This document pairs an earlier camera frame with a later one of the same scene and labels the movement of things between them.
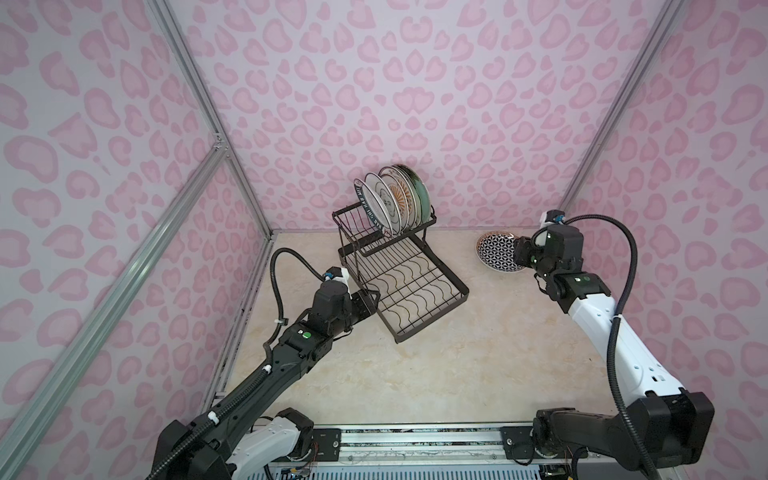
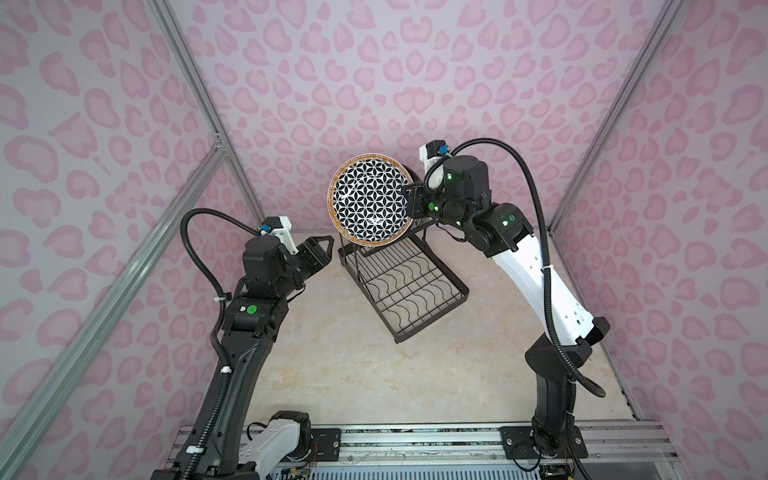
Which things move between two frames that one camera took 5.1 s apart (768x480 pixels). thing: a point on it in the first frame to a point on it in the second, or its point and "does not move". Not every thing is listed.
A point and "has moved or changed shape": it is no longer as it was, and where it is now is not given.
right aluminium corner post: (667, 13) does not move
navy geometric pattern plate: (495, 250) has moved or changed shape
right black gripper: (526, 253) to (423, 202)
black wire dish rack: (413, 283) does not move
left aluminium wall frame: (133, 273) does not move
